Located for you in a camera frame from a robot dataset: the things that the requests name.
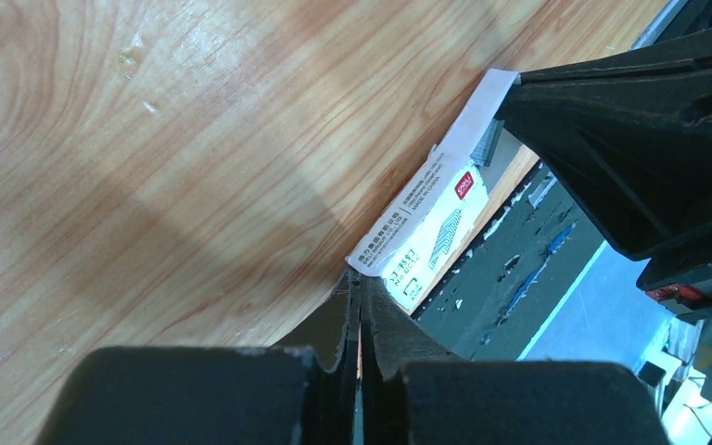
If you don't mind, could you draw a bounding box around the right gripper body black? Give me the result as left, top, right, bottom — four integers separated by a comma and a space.
636, 235, 712, 323

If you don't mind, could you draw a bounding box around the staple box with red mark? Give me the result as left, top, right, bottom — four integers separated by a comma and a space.
347, 153, 489, 313

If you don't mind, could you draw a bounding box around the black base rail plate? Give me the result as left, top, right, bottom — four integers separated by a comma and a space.
412, 164, 604, 361

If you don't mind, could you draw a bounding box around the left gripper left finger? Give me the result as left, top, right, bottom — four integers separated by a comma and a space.
37, 270, 359, 444

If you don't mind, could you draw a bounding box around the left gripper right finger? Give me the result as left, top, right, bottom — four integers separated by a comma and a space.
359, 276, 668, 444

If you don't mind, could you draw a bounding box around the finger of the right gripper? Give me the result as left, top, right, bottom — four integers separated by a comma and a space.
497, 28, 712, 260

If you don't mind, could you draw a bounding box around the small grey staple box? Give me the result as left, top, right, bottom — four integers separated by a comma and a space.
435, 69, 520, 192

